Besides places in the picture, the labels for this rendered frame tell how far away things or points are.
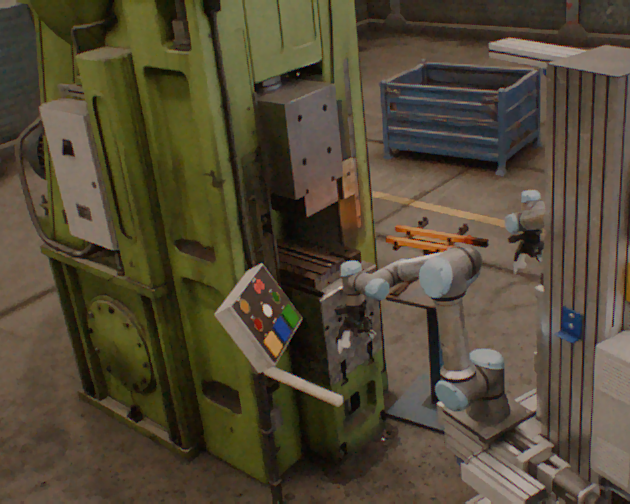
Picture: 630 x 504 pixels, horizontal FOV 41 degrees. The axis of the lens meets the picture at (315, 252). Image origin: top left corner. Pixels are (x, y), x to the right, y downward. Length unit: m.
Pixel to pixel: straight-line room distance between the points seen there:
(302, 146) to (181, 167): 0.52
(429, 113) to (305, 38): 3.94
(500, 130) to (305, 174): 3.86
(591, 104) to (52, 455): 3.23
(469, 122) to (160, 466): 4.15
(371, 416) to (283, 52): 1.78
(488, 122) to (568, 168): 4.63
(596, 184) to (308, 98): 1.33
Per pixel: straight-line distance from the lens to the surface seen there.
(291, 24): 3.52
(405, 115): 7.54
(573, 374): 2.87
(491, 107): 7.13
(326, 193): 3.57
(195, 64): 3.23
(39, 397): 5.12
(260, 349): 3.11
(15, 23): 9.38
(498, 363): 2.92
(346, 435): 4.08
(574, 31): 11.31
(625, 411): 2.71
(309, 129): 3.43
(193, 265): 3.67
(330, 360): 3.78
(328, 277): 3.70
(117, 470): 4.40
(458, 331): 2.75
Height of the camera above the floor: 2.66
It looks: 26 degrees down
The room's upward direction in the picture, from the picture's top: 7 degrees counter-clockwise
